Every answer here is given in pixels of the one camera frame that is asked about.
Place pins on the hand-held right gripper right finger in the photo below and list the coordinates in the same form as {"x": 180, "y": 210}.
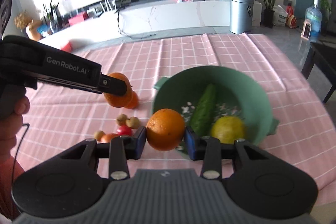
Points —
{"x": 190, "y": 144}

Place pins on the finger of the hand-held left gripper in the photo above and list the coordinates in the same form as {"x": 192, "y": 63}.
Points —
{"x": 114, "y": 86}

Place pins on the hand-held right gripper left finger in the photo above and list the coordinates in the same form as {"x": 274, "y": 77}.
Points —
{"x": 141, "y": 138}

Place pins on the orange persimmon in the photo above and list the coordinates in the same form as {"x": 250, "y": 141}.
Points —
{"x": 115, "y": 102}

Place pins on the large round orange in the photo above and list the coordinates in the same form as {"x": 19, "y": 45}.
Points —
{"x": 165, "y": 129}

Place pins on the green plastic bowl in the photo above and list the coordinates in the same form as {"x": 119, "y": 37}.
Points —
{"x": 236, "y": 92}

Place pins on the person's left forearm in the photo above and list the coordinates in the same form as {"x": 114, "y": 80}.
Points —
{"x": 6, "y": 174}

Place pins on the person's left hand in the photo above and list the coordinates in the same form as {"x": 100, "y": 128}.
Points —
{"x": 19, "y": 113}

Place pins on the red cherry tomato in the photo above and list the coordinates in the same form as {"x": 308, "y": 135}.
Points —
{"x": 124, "y": 130}

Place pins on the small orange tangerine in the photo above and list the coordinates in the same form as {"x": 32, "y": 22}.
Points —
{"x": 133, "y": 102}

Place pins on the orange cherry tomato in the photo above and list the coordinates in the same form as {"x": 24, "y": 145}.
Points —
{"x": 109, "y": 137}

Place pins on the green cucumber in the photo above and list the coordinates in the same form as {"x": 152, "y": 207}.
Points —
{"x": 204, "y": 108}

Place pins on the yellow lemon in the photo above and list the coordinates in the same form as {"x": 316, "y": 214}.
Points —
{"x": 227, "y": 129}

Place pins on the blond doll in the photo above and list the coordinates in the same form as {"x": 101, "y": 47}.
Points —
{"x": 32, "y": 28}

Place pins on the small potted plant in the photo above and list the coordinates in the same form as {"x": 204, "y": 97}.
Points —
{"x": 51, "y": 15}

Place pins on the long red box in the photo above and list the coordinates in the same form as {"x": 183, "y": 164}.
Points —
{"x": 77, "y": 20}

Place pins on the white router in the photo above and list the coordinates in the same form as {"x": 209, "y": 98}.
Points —
{"x": 109, "y": 6}

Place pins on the pink checked tablecloth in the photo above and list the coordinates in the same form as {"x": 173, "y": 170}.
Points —
{"x": 199, "y": 53}

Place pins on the white marble tv cabinet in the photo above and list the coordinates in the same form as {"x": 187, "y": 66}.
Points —
{"x": 178, "y": 15}

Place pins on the silver pedal trash can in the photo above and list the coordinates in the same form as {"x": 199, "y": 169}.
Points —
{"x": 241, "y": 14}

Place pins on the dark coffee table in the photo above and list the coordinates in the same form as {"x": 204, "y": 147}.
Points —
{"x": 321, "y": 61}

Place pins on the white plastic bag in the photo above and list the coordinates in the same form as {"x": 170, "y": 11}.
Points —
{"x": 279, "y": 16}

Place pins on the red gift bag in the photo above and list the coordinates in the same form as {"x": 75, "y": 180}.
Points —
{"x": 291, "y": 19}

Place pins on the tall potted plant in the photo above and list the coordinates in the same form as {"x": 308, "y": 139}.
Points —
{"x": 269, "y": 1}

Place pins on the blue water jug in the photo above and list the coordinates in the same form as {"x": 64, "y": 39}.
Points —
{"x": 314, "y": 18}

